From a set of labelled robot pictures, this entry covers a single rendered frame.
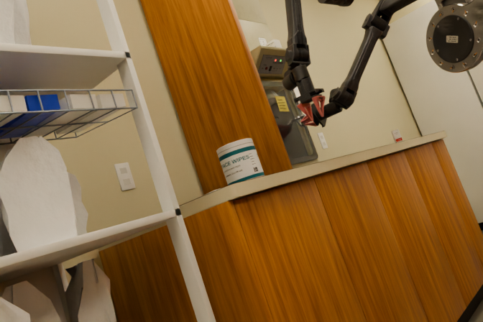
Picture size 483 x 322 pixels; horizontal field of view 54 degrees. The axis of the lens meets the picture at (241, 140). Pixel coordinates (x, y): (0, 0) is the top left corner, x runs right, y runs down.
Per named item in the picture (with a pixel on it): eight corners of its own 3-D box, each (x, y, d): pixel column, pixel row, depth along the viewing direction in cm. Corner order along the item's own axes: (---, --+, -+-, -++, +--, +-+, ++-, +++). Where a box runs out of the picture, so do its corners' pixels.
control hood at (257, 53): (248, 77, 209) (240, 57, 211) (287, 78, 235) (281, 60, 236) (267, 66, 202) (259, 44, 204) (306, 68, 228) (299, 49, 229)
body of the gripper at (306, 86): (303, 103, 181) (297, 85, 183) (325, 93, 175) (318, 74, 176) (294, 103, 176) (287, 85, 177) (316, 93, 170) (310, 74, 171)
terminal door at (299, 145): (282, 167, 203) (251, 81, 210) (318, 158, 227) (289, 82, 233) (283, 167, 203) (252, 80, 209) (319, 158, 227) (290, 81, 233)
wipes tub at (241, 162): (222, 194, 161) (208, 152, 163) (246, 187, 171) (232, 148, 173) (250, 182, 153) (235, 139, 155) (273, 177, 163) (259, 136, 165)
